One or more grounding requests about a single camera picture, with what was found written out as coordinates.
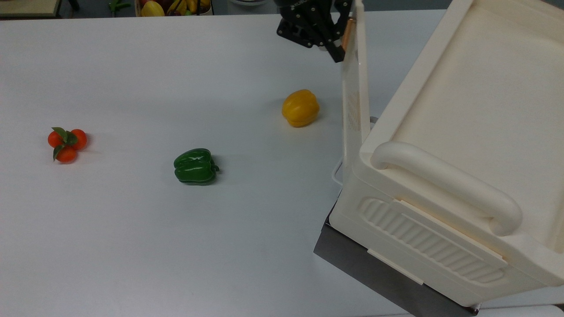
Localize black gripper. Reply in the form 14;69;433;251
273;0;356;63

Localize cream cabinet door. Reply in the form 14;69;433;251
341;0;371;186

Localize yellow bell pepper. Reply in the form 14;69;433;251
282;89;320;128

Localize basket of toy fruit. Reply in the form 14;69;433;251
134;0;215;17

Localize green bell pepper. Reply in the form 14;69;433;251
173;148;220;186

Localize red tomato cluster with leaves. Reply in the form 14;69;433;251
48;127;88;164

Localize wooden board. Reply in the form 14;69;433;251
0;0;63;18

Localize cream plastic cabinet with handles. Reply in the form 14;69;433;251
330;0;564;307

